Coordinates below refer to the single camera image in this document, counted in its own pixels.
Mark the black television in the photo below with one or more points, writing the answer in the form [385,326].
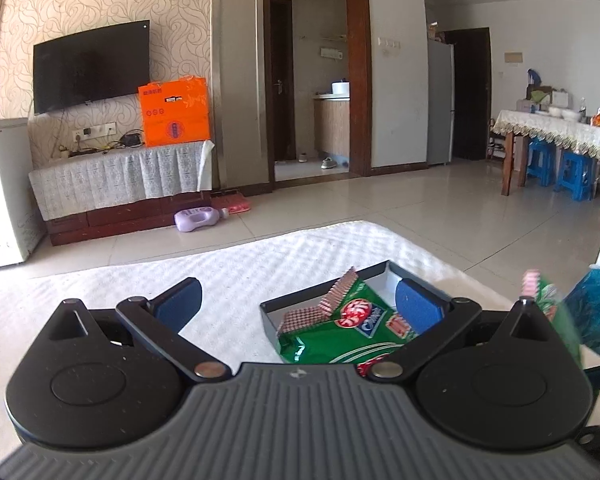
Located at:
[90,67]

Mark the dark box white inside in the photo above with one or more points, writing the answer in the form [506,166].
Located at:
[292,311]

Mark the dark doorway door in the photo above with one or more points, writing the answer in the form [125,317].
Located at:
[472,95]

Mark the white wall socket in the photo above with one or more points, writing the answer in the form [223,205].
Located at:
[95,131]

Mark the pink slipper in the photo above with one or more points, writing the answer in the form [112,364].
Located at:
[237,205]

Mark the dark wooden tv stand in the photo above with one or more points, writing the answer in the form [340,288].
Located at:
[130,215]

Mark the dark wooden door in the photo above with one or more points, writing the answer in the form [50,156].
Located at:
[282,85]

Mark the grey refrigerator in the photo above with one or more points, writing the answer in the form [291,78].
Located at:
[440,105]

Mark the orange gift box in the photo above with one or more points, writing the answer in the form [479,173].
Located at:
[175,115]

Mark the wooden dining table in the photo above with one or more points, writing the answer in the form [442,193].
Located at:
[507,170]

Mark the lace tablecloth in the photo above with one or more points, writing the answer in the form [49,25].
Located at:
[545,127]

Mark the brown wooden door frame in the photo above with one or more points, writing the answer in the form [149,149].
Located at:
[360,85]

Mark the small black device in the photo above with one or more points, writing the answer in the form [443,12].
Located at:
[132,139]

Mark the white patterned stand cloth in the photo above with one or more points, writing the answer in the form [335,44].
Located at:
[120,180]

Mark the white bowl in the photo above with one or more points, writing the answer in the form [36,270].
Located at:
[571,114]

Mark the white chest freezer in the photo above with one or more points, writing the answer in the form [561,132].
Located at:
[5,195]

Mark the purple detergent bottle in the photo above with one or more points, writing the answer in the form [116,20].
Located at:
[195,220]

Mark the blue plastic stool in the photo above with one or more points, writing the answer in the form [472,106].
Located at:
[575,175]
[540,160]

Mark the white light switch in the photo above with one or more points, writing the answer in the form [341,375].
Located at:
[388,46]

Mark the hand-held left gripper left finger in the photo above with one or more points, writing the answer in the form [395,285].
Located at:
[180,305]

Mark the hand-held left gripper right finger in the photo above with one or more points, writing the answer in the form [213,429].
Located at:
[420,307]

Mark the white container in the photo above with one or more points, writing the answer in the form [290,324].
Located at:
[341,87]

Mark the green snack bag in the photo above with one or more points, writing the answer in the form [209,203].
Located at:
[340,340]
[562,320]

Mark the wood pattern cabinet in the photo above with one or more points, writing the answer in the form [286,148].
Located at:
[330,127]

